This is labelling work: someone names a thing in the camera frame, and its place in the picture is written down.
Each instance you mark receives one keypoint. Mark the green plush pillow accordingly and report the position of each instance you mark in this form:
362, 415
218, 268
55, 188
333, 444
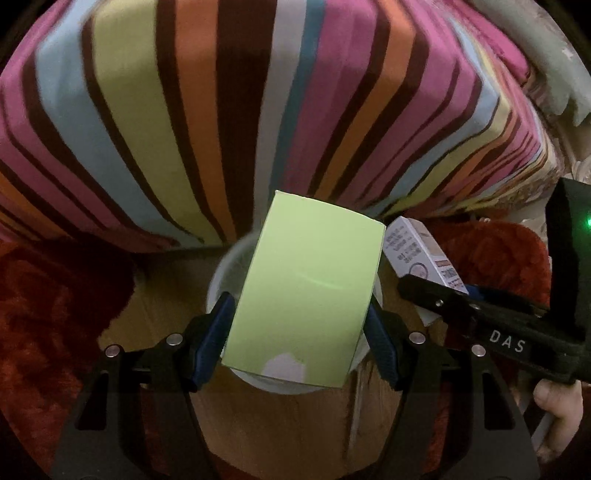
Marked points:
554, 78

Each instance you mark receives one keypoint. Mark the red shaggy rug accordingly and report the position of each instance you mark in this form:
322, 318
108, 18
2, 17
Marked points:
46, 323

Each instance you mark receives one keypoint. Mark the white mesh wastebasket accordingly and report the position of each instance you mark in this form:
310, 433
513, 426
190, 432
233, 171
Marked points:
221, 281

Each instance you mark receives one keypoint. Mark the person's right hand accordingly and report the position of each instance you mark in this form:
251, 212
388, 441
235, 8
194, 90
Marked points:
561, 399

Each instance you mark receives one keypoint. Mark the pink pillow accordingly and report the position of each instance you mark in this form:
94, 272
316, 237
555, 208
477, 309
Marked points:
501, 41

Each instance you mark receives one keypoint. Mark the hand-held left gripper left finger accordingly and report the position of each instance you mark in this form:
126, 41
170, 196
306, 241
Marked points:
216, 334

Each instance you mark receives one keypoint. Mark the large green tissue box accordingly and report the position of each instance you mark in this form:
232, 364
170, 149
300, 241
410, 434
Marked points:
304, 286

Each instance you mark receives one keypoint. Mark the white printed box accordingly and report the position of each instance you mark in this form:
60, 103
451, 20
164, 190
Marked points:
415, 251

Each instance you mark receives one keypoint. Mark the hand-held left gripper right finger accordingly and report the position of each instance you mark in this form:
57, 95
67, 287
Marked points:
382, 339

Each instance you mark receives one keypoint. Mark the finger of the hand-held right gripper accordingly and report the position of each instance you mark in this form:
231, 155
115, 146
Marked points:
503, 304
438, 302

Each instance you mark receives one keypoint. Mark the striped bed sheet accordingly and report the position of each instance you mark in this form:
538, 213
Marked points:
231, 115

